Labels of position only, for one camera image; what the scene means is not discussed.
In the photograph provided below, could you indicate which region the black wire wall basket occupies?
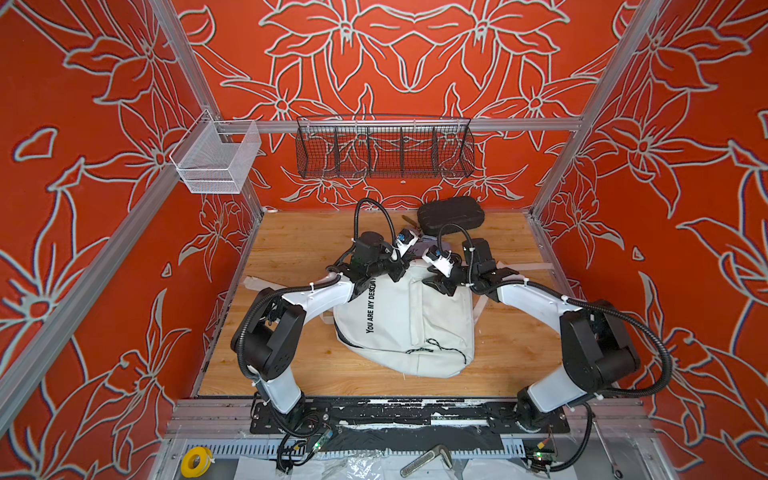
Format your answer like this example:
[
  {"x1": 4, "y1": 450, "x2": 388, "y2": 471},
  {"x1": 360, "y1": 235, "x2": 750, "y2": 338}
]
[{"x1": 295, "y1": 114, "x2": 477, "y2": 180}]

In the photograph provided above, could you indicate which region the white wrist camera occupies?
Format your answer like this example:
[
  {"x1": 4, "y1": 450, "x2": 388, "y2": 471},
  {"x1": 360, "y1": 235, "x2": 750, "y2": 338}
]
[
  {"x1": 422, "y1": 245, "x2": 462, "y2": 278},
  {"x1": 394, "y1": 228, "x2": 420, "y2": 257}
]

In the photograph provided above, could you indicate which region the silver wrench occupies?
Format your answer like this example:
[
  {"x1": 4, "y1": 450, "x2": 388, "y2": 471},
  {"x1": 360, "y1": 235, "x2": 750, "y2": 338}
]
[{"x1": 592, "y1": 420, "x2": 624, "y2": 480}]

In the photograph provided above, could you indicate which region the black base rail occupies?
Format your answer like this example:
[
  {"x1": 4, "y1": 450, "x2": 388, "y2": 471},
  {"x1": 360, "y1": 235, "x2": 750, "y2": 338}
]
[{"x1": 249, "y1": 395, "x2": 571, "y2": 437}]

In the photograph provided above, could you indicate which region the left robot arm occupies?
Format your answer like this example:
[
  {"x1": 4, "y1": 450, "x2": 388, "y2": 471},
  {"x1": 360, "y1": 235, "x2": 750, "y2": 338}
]
[{"x1": 230, "y1": 229, "x2": 418, "y2": 417}]

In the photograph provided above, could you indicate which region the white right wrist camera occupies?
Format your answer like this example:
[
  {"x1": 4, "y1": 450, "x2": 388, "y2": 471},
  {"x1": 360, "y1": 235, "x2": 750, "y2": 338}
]
[{"x1": 422, "y1": 245, "x2": 462, "y2": 278}]

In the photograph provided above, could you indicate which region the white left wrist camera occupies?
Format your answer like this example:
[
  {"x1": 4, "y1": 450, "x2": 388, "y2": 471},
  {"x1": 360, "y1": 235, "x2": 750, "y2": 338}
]
[{"x1": 394, "y1": 228, "x2": 420, "y2": 257}]

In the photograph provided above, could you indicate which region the black hard zip case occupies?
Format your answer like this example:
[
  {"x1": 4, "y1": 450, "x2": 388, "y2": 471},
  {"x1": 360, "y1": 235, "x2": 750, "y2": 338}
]
[{"x1": 416, "y1": 196, "x2": 485, "y2": 236}]

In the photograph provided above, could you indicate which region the grey angled metal bracket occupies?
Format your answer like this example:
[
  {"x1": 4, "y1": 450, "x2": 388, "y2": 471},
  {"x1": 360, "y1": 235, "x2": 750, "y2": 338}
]
[{"x1": 400, "y1": 444, "x2": 454, "y2": 478}]

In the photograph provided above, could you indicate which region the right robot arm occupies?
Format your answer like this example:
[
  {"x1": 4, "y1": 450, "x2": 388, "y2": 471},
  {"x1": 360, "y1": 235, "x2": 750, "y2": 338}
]
[{"x1": 422, "y1": 239, "x2": 674, "y2": 432}]

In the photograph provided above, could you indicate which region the white canvas backpack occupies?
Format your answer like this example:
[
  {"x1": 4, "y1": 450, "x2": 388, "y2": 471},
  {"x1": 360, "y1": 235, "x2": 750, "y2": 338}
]
[{"x1": 326, "y1": 260, "x2": 476, "y2": 378}]

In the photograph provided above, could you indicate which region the silver metal tool with handle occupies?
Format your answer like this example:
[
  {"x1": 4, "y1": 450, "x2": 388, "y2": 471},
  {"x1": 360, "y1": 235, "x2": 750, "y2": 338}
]
[{"x1": 401, "y1": 215, "x2": 421, "y2": 232}]

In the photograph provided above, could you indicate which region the white wire wall basket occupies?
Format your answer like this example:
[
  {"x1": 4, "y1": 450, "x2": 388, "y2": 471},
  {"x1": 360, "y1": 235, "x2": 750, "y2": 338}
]
[{"x1": 170, "y1": 109, "x2": 262, "y2": 194}]

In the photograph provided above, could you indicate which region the yellow tape roll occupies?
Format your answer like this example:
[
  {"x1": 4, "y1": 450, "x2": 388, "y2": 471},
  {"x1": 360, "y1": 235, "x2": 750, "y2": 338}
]
[{"x1": 179, "y1": 446, "x2": 215, "y2": 479}]

